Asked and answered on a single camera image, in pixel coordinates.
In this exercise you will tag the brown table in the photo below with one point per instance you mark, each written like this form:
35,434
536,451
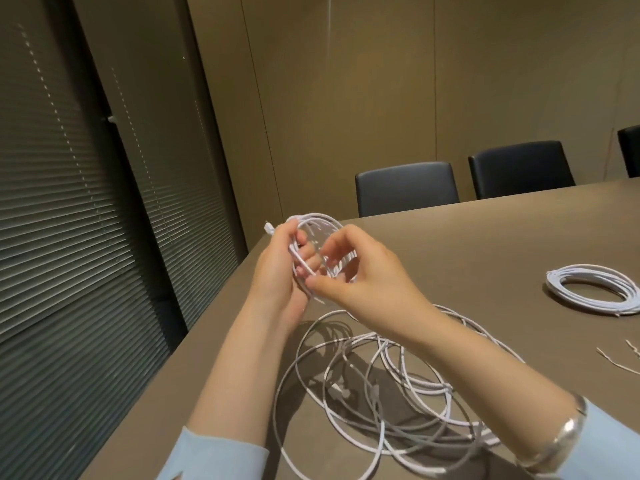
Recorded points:
525,229

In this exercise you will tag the bunch of white twist ties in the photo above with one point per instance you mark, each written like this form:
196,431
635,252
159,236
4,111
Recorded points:
617,359

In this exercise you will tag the glass partition with grey blinds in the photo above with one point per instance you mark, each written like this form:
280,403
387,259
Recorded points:
75,194

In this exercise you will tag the person's left forearm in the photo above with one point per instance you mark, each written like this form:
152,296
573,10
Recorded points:
235,389

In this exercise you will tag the person's right hand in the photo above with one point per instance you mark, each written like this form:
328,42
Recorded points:
380,289

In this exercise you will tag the dark meeting chair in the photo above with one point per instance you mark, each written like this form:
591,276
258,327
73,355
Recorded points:
521,169
630,151
407,188

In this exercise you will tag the person's left hand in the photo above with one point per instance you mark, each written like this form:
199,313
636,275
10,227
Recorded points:
275,284

